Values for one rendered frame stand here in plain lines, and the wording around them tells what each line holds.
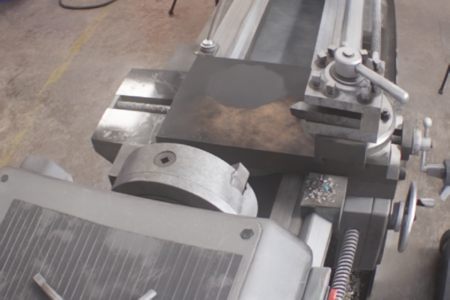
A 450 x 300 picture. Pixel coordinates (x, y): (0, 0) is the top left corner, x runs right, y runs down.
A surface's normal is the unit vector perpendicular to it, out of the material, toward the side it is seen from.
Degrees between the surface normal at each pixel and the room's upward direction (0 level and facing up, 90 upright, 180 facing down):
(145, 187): 90
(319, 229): 36
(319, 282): 0
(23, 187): 0
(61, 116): 0
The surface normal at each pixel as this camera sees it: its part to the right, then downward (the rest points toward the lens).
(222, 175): 0.56, -0.47
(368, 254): -0.27, 0.68
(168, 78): -0.09, -0.72
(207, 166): 0.36, -0.59
